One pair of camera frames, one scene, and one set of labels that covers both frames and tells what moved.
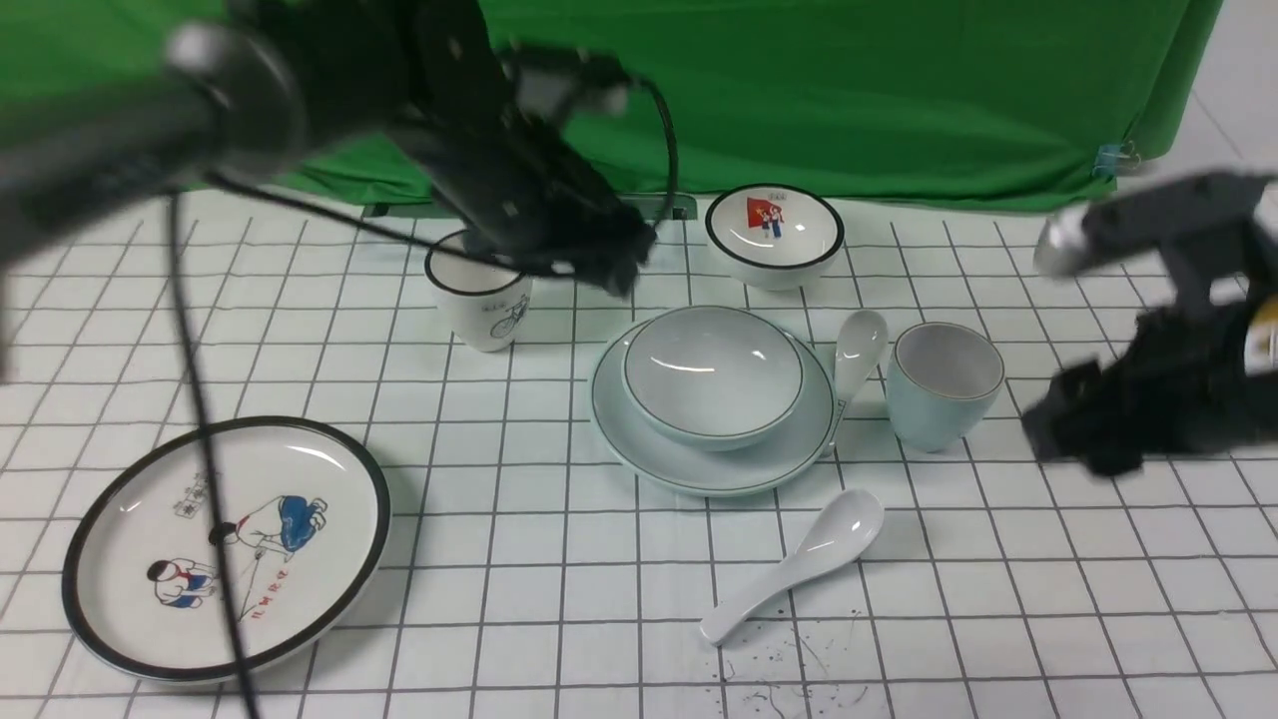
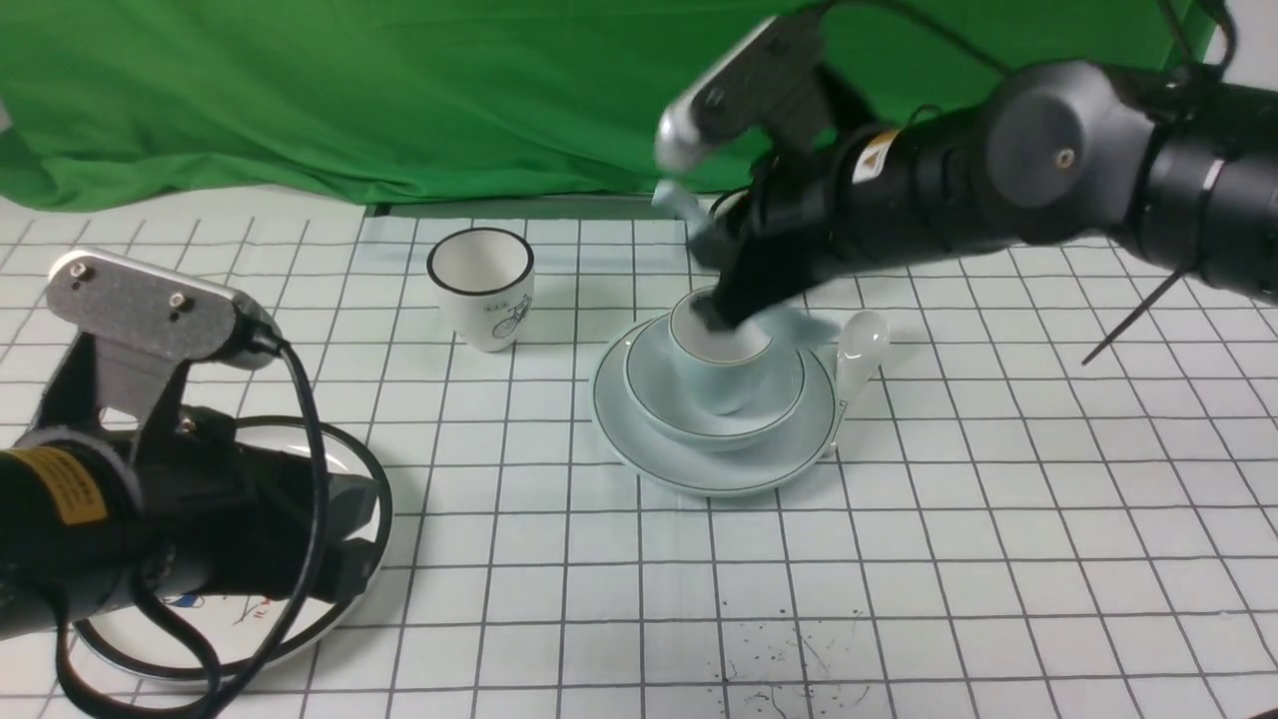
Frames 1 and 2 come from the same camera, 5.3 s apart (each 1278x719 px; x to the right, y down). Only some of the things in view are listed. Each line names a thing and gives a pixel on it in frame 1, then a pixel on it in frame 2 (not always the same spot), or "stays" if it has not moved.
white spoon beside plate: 860,347 stays
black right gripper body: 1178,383 → 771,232
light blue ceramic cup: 944,379 → 723,371
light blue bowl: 717,378 stays
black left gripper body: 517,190 → 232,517
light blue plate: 717,473 stays
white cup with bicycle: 487,301 stays
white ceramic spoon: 847,525 → 676,199
